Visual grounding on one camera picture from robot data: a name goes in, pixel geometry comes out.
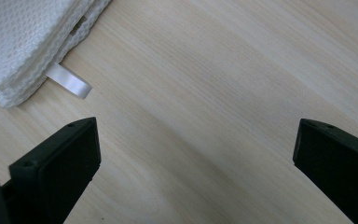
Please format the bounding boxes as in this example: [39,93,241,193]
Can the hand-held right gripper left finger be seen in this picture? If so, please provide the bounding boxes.
[0,117,103,224]

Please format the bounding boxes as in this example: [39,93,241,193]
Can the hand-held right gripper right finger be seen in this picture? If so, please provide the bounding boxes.
[292,118,358,224]

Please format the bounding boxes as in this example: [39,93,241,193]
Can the white towel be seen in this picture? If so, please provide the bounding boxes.
[0,0,112,109]

